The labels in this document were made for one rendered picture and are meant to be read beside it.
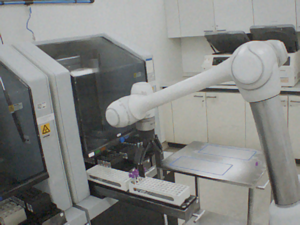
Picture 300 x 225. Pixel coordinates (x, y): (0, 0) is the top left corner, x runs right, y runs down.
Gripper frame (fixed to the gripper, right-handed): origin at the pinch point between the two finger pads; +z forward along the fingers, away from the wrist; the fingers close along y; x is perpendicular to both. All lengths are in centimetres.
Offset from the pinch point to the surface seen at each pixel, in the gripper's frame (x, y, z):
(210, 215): 1, 65, 66
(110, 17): 149, 147, -86
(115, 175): 23.2, -1.1, 8.2
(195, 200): -21.5, 3.5, 14.1
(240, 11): 41, 258, -83
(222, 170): -21.3, 35.2, 12.6
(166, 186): -8.0, 0.7, 8.1
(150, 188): -1.9, -4.3, 8.2
